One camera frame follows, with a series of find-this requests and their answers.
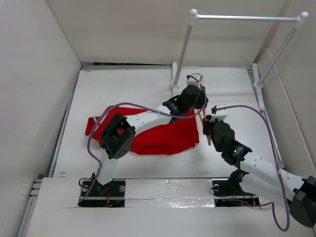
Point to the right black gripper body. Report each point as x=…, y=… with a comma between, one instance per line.
x=208, y=129

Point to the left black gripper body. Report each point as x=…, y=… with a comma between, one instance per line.
x=198, y=103

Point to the wooden clothes hanger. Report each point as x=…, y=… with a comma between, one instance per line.
x=202, y=116

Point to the red trousers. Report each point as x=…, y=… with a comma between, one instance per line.
x=166, y=139

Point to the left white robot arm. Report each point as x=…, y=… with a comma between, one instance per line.
x=119, y=134

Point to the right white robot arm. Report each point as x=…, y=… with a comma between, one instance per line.
x=260, y=177

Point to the silver taped foam strip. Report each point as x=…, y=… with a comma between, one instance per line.
x=168, y=193

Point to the white clothes rack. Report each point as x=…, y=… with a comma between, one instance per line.
x=258, y=80

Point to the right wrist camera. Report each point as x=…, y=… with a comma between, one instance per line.
x=218, y=113

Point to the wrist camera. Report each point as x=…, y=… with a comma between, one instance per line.
x=218, y=113
x=195, y=79

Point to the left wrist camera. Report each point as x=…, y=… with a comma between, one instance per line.
x=195, y=79

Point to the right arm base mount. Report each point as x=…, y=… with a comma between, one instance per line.
x=228, y=193

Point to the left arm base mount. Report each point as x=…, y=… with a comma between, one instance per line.
x=110, y=195

